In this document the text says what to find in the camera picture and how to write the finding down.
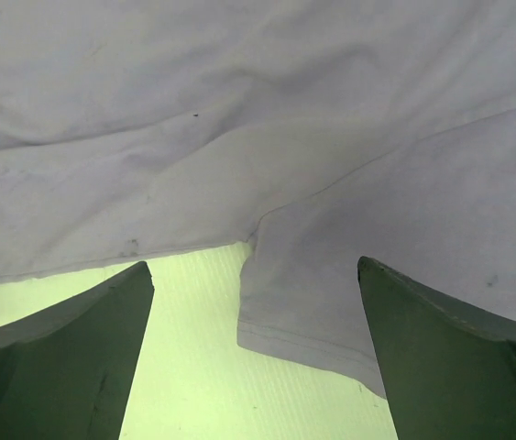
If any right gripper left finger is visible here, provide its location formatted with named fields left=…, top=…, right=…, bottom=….
left=0, top=262, right=154, bottom=440

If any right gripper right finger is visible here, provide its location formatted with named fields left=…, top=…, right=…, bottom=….
left=357, top=257, right=516, bottom=440

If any purple t shirt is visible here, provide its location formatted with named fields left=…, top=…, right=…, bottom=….
left=0, top=1, right=516, bottom=394

